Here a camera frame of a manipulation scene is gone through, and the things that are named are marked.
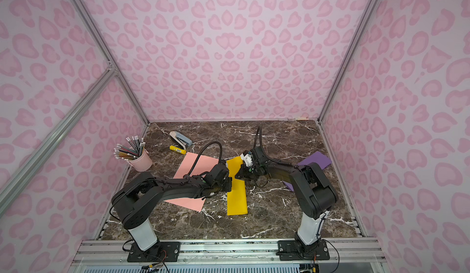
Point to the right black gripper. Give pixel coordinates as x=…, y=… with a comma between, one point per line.
x=248, y=171

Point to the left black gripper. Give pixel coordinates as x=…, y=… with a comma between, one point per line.
x=227, y=177

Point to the yellow paper sheet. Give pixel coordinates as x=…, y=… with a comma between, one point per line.
x=236, y=198

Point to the purple paper sheet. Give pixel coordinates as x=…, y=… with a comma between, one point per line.
x=319, y=158

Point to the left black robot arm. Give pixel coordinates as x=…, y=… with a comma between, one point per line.
x=135, y=202

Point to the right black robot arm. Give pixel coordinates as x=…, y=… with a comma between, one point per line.
x=314, y=192

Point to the yellow highlighter marker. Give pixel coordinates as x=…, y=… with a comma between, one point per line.
x=177, y=149

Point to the grey blue stapler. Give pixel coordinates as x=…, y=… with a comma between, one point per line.
x=183, y=141

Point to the pink pencil cup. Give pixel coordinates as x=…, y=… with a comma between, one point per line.
x=143, y=163

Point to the bundle of pencils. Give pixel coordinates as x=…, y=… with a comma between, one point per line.
x=134, y=150

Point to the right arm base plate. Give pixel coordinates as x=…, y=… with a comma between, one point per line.
x=295, y=250

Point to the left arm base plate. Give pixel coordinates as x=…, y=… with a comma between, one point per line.
x=161, y=251

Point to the aluminium mounting rail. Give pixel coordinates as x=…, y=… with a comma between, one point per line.
x=337, y=255

